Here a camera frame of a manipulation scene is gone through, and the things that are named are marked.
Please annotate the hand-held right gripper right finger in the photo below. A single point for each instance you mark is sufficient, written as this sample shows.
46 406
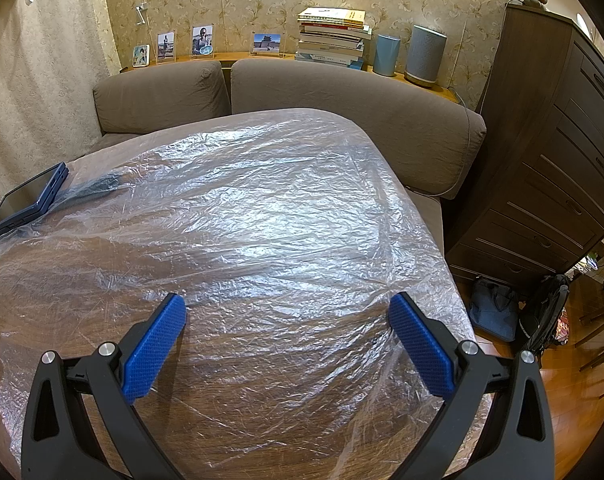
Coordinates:
421 350

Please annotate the wooden chair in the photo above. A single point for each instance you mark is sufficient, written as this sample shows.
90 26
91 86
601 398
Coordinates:
601 320

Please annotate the clear acrylic photo frame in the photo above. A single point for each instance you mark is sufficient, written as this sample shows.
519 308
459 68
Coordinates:
165 48
203 41

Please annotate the colourful bag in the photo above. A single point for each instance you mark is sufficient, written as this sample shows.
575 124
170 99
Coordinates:
563 325

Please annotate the clear plastic table cover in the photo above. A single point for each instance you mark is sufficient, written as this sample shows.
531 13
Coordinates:
262 220

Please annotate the blue bag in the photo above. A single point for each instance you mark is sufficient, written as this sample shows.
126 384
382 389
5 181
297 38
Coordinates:
491 310

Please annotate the wide acrylic photo frame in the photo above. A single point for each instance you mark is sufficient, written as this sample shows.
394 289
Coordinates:
267 43

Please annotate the small white photo frame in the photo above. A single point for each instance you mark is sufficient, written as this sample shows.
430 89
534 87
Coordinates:
142 56

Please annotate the dark flat strip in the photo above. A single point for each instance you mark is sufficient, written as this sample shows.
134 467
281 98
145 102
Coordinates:
97 185

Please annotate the brown fabric sofa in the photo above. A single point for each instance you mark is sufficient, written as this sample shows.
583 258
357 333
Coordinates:
342 105

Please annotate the stack of books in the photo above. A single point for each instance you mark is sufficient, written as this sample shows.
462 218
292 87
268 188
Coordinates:
332 37

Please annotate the blue cylinder speaker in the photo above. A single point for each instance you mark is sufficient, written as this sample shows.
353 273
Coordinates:
386 55

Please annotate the dark wooden cabinet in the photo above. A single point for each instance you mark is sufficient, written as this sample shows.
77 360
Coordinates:
556 160

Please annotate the tablet in blue case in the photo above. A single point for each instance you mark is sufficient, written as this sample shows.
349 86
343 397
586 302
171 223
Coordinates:
24 202

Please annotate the black backpack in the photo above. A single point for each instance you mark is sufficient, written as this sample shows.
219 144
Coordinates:
544 312

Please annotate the metal wall hook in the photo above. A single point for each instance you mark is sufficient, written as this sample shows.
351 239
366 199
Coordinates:
140 14

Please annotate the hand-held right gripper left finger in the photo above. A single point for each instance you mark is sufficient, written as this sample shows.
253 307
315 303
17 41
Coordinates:
152 347

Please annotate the patterned beige curtain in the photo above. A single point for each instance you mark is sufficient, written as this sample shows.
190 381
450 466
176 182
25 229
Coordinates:
47 85

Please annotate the grey fabric speaker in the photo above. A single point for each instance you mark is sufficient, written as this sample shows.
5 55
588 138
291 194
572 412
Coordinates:
425 55

